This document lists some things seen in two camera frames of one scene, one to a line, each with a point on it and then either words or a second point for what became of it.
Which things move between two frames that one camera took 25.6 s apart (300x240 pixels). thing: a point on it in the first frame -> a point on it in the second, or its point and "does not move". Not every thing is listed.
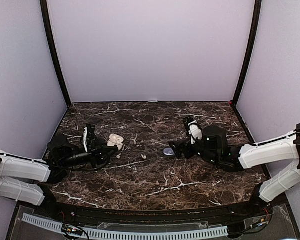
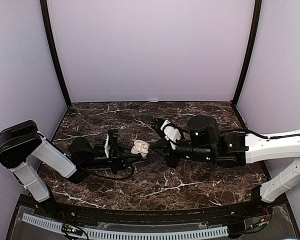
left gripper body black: x=94 y=159 -> x=114 y=164
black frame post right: x=258 y=7 does not move
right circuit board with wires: x=261 y=221 does not move
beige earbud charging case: x=115 y=139 -> x=141 y=147
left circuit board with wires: x=70 y=229 does not move
